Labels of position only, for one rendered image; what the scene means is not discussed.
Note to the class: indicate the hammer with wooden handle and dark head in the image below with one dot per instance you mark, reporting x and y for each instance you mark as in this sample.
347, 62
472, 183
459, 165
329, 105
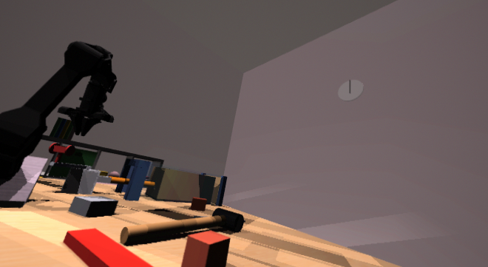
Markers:
220, 217

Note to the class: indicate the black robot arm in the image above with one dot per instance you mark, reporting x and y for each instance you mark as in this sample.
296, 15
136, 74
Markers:
21, 129

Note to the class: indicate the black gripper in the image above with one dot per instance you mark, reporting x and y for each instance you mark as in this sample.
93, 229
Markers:
89, 105

